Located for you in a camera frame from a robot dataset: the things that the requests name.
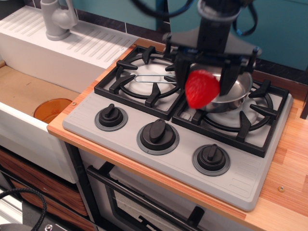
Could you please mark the orange plastic bowl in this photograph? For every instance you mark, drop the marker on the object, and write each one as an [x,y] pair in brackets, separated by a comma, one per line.
[49,110]

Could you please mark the black middle stove knob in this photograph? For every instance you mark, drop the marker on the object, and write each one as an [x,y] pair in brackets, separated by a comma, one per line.
[158,138]

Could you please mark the black right stove knob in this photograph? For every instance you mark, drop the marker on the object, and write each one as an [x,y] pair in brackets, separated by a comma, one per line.
[211,160]

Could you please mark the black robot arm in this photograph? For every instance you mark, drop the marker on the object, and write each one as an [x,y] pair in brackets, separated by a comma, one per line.
[221,16]

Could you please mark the black right burner grate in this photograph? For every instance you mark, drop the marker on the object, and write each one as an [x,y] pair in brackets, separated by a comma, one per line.
[255,127]

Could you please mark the white toy sink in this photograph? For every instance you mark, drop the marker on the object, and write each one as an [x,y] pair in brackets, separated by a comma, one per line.
[34,69]

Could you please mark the wood drawer fronts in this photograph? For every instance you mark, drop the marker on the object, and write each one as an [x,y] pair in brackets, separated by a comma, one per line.
[62,197]

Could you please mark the grey toy stove top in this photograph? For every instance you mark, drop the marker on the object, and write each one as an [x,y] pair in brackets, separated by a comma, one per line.
[138,111]

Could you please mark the black left stove knob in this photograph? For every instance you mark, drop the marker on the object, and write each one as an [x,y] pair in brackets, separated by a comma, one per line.
[111,118]

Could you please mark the red plastic strawberry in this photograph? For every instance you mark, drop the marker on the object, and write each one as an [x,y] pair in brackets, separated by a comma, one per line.
[201,88]

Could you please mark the black stove knob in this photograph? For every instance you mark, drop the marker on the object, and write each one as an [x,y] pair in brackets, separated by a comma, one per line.
[158,138]
[211,160]
[111,118]

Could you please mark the black burner grate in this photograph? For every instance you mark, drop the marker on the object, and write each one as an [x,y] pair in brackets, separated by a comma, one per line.
[255,127]
[114,85]

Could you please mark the grey toy faucet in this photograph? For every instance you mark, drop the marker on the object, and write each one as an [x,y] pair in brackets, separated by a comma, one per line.
[58,21]

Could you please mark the black left burner grate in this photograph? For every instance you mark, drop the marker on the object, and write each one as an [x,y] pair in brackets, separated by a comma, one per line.
[114,85]

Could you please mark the stainless steel pot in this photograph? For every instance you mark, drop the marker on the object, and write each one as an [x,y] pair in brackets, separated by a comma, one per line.
[149,74]

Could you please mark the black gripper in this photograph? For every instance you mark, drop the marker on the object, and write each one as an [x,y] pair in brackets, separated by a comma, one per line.
[213,49]

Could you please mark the oven door with black handle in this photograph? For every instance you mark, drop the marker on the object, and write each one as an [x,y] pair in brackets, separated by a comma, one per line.
[144,206]

